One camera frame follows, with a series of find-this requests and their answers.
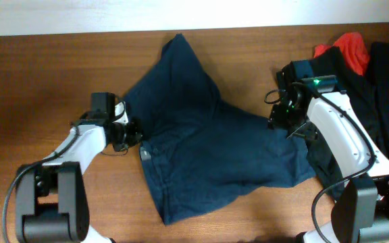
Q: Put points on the navy blue shorts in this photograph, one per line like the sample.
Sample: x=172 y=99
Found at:
x=198 y=152

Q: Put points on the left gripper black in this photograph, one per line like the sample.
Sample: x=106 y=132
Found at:
x=132 y=131

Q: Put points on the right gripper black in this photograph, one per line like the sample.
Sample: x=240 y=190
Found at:
x=279 y=115

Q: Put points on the red garment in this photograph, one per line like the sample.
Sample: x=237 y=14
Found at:
x=353 y=50

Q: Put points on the black t-shirt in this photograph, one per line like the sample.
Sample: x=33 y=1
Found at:
x=349 y=143

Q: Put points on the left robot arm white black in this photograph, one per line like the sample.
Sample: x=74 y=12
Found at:
x=51 y=202

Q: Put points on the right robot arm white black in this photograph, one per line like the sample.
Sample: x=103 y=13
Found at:
x=356 y=208

